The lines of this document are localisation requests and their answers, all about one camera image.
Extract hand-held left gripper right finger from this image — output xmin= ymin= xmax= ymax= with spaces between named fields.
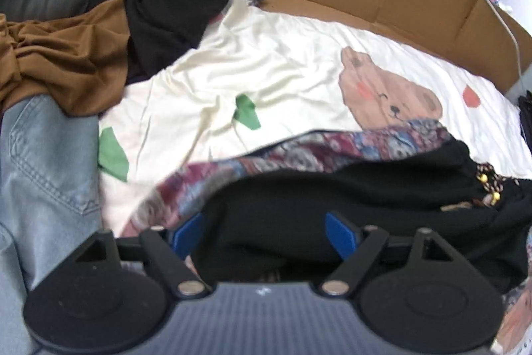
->
xmin=319 ymin=212 xmax=456 ymax=296

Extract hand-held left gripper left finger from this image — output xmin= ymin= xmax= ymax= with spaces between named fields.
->
xmin=74 ymin=213 xmax=211 ymax=300

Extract black skirt teddy bear lining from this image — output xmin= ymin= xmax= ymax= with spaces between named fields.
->
xmin=125 ymin=119 xmax=532 ymax=294

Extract light blue jeans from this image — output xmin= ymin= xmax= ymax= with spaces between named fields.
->
xmin=0 ymin=95 xmax=103 ymax=355

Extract cream bear print blanket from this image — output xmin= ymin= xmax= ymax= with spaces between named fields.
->
xmin=97 ymin=0 xmax=532 ymax=355

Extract brown garment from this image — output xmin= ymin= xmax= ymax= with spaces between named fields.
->
xmin=0 ymin=0 xmax=134 ymax=117

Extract black garment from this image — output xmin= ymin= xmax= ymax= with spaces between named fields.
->
xmin=89 ymin=0 xmax=267 ymax=86

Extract white cable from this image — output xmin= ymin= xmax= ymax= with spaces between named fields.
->
xmin=457 ymin=0 xmax=525 ymax=89

